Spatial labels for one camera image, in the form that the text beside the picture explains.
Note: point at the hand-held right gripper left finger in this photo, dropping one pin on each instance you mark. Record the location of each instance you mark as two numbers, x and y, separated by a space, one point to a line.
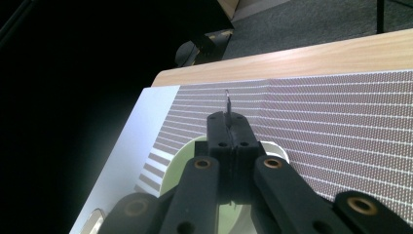
220 136

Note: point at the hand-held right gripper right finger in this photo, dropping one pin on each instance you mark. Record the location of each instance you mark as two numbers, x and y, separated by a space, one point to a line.
246 143

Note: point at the green bowl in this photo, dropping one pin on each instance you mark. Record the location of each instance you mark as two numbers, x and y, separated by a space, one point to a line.
177 175

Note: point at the brown striped placemat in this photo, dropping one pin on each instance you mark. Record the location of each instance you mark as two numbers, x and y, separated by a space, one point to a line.
324 130

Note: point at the black stand base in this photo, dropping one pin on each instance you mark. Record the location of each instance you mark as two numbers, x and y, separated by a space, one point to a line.
203 44

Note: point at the wooden table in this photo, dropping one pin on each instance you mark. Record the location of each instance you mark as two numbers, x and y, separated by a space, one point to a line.
292 58

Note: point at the silver metal tray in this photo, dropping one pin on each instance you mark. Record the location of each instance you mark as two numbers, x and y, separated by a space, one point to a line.
94 225

